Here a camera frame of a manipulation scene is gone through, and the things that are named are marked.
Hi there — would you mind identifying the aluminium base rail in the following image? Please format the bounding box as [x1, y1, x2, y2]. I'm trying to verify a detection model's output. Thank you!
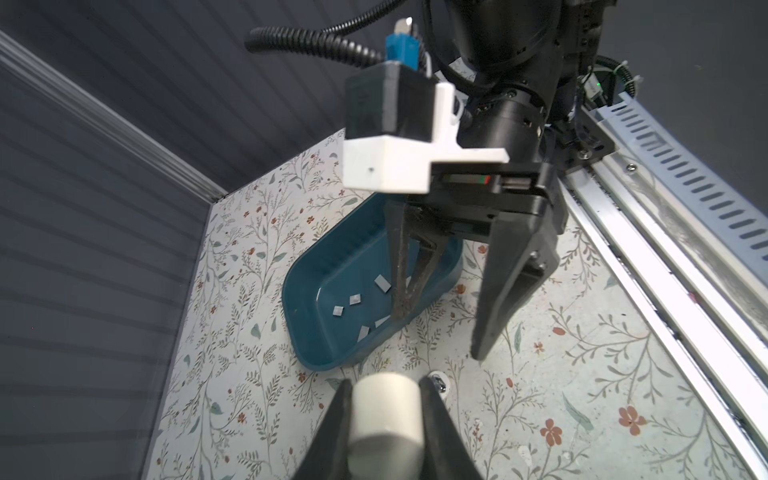
[559, 153, 767, 479]

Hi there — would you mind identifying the staple strip three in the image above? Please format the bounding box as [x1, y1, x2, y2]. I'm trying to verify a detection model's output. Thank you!
[374, 275, 392, 294]

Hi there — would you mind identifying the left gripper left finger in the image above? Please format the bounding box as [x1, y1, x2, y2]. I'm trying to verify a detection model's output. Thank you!
[292, 380, 353, 480]

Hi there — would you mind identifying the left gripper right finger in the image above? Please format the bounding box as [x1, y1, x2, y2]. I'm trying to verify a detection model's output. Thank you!
[418, 377, 481, 480]

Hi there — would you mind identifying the staple strip four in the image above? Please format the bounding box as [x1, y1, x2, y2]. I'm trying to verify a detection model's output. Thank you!
[357, 326, 370, 342]

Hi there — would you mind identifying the beige mini stapler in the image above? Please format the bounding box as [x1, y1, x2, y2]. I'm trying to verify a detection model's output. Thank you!
[347, 372, 425, 479]

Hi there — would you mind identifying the white slotted cable duct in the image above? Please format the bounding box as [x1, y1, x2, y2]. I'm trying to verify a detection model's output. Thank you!
[595, 95, 767, 283]

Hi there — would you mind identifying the staple strip five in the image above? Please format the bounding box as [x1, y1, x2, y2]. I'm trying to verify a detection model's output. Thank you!
[374, 315, 390, 329]

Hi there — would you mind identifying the teal plastic tray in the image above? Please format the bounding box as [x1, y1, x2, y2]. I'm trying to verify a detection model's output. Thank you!
[281, 191, 465, 372]

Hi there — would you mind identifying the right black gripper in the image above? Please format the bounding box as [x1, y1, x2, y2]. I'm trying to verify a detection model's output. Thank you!
[384, 162, 568, 361]

